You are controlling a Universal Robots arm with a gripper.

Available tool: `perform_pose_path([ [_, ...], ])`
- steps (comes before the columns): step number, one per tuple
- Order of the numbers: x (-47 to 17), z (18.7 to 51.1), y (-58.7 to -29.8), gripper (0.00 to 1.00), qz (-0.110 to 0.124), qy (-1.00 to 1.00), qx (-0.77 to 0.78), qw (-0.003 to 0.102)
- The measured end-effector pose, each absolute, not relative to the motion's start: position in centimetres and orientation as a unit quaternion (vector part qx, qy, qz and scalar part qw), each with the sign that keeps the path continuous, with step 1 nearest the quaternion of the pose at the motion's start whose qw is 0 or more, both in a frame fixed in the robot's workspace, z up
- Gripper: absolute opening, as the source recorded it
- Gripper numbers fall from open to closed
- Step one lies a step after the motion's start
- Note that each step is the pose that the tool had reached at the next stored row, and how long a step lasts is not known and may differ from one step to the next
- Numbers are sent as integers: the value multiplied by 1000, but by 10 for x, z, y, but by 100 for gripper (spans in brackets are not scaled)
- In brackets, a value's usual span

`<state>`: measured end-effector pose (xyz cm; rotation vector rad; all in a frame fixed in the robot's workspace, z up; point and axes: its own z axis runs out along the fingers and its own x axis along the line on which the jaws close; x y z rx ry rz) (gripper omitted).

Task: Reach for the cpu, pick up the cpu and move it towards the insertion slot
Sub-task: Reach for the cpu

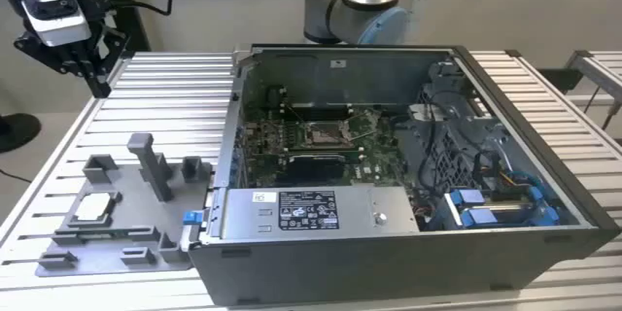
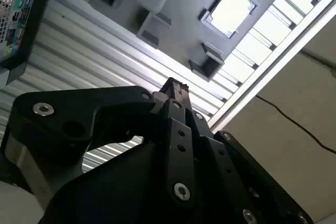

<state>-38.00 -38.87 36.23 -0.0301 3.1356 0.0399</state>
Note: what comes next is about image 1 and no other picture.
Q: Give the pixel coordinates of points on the CPU socket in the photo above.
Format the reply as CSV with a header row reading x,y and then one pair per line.
x,y
323,135

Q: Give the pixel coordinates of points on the grey plastic parts rack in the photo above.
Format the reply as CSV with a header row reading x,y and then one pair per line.
x,y
130,209

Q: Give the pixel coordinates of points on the black round stand base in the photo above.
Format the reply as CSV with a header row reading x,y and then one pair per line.
x,y
18,132

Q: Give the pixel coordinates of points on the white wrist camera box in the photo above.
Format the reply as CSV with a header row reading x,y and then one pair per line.
x,y
60,28

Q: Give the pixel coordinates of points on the silver power supply unit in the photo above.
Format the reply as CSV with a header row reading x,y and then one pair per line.
x,y
388,201

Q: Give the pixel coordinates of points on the black graphics card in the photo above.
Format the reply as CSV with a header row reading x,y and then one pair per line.
x,y
315,170

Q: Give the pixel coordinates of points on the blue case latch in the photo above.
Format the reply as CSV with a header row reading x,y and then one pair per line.
x,y
191,217

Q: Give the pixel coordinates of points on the green RAM stick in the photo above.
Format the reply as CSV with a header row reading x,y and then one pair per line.
x,y
104,232

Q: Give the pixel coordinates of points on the hard disk in blue carrier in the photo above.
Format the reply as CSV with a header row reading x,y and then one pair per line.
x,y
466,196

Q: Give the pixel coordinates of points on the aluminium slat side table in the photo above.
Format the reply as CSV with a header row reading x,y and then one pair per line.
x,y
602,67

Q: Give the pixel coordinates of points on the silver CPU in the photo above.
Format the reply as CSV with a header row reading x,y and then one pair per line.
x,y
94,207

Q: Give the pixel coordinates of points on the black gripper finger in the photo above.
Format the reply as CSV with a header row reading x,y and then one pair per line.
x,y
101,85
53,58

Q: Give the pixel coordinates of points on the black stand post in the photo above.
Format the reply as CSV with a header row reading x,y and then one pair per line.
x,y
136,34

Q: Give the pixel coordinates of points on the black RAM slot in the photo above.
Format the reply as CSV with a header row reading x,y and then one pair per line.
x,y
325,149
315,109

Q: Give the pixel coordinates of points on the silver metal bracket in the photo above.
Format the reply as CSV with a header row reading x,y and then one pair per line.
x,y
424,112

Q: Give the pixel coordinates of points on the open black PC case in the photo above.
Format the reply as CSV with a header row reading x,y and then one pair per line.
x,y
340,271

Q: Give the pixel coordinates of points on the green motherboard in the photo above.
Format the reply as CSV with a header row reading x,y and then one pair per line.
x,y
379,165

